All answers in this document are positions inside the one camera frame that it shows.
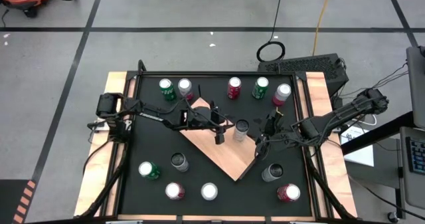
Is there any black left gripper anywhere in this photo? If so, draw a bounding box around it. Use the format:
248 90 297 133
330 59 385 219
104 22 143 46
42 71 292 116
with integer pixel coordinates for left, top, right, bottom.
181 100 235 145

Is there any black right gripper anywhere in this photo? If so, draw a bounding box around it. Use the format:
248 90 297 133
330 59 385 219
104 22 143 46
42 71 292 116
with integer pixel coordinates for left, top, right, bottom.
254 110 299 161

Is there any silver Celsius energy drink can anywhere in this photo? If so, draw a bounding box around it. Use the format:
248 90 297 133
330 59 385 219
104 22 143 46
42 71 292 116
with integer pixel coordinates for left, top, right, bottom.
261 163 284 183
232 118 250 143
170 152 191 173

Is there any green Sprite can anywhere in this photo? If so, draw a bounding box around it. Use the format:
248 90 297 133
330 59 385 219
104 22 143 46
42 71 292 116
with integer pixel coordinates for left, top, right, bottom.
137 160 162 181
251 76 270 100
158 78 177 102

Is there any wooden board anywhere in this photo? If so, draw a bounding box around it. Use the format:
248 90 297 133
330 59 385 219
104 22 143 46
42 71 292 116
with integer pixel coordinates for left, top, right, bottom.
179 83 258 182

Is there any red cola can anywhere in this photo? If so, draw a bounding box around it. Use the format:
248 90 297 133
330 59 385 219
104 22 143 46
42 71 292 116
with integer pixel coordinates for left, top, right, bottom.
165 181 186 201
276 183 301 203
226 76 243 100

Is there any pink silver sparkling water can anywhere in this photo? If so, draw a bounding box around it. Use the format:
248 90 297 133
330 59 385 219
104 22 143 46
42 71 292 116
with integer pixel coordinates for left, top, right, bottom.
177 77 195 101
200 182 219 201
272 82 292 107

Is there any black computer tower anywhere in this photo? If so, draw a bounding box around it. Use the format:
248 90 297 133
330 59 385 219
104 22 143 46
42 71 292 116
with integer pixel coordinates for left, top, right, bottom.
257 53 350 88

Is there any white printed paper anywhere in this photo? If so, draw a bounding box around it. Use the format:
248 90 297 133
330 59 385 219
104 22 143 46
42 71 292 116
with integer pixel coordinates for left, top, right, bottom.
341 123 375 168

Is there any black desk support bar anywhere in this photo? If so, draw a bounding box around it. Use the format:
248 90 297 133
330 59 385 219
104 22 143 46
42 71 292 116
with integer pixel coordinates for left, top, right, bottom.
341 110 415 156

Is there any grey keyboard tray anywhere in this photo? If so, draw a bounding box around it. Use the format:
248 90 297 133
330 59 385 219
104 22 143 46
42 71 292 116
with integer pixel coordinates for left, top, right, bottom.
399 126 425 211

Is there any dark computer keyboard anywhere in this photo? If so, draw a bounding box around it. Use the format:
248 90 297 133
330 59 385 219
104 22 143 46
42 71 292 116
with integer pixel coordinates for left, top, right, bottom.
407 136 425 175

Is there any grey flat panel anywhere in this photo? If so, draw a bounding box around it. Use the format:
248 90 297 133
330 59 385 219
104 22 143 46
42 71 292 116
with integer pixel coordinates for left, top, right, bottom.
406 45 425 130

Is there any black coiled cable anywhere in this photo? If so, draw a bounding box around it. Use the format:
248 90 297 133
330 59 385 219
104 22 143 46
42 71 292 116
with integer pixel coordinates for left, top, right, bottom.
256 0 287 63

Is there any yellow cable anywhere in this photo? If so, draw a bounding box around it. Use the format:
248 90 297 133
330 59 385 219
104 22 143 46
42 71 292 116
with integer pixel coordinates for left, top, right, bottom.
311 0 334 57

